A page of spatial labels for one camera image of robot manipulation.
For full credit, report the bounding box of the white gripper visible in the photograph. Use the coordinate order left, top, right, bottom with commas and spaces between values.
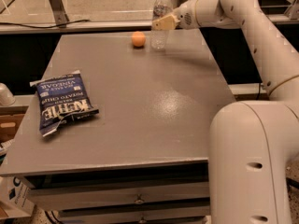
152, 0, 199, 31

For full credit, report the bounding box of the clear plastic water bottle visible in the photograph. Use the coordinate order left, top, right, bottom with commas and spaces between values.
150, 0, 173, 50

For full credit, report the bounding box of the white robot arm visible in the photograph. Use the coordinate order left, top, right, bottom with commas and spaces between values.
152, 0, 299, 224

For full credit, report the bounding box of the orange fruit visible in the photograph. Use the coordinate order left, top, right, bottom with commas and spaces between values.
131, 31, 146, 48

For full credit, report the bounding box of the blue Kettle chips bag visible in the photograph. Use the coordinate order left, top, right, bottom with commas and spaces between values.
30, 70, 99, 136

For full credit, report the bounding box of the brown cardboard box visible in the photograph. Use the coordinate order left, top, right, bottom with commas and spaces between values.
0, 114, 24, 142

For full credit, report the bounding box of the lower grey drawer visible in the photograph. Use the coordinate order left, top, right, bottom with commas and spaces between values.
59, 206, 210, 224

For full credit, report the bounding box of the grey drawer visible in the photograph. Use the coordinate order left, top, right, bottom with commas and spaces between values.
59, 206, 210, 224
28, 182, 209, 210

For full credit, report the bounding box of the upper grey drawer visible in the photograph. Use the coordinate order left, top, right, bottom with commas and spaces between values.
28, 182, 209, 210

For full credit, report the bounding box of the white printed cardboard box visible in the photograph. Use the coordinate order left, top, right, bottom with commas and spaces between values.
0, 177, 35, 220

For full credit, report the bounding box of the left metal bracket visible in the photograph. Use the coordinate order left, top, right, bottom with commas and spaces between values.
49, 0, 69, 28

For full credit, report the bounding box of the black cable on ledge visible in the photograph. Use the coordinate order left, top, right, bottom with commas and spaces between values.
0, 19, 92, 30

